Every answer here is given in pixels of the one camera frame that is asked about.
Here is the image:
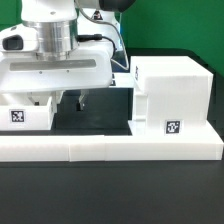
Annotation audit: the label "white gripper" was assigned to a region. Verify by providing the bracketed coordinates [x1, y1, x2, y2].
[0, 24, 113, 111]

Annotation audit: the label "white front drawer tray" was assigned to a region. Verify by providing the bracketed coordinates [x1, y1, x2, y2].
[0, 94, 54, 131]

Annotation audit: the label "white drawer cabinet box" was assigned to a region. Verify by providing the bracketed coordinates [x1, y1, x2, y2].
[130, 56, 213, 135]

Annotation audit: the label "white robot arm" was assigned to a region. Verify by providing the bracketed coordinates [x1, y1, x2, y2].
[0, 0, 135, 109]

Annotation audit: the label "white L-shaped fence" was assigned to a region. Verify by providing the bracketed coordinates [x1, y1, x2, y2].
[0, 121, 224, 162]

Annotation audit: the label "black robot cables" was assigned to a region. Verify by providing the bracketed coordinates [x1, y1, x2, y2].
[75, 0, 130, 72]

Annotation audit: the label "white marker base plate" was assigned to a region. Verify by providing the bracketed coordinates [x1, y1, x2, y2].
[110, 73, 134, 88]

